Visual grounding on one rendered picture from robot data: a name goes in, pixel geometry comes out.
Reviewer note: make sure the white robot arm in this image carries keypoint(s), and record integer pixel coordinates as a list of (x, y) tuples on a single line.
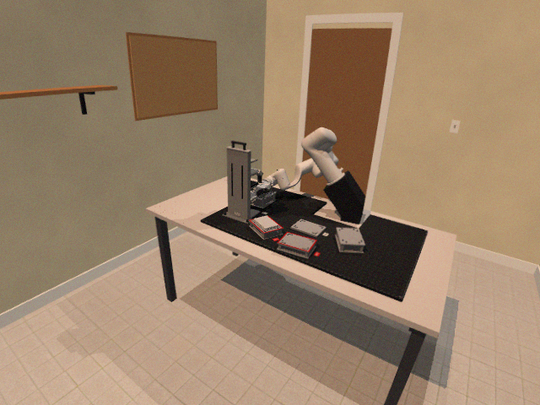
[(322, 162)]

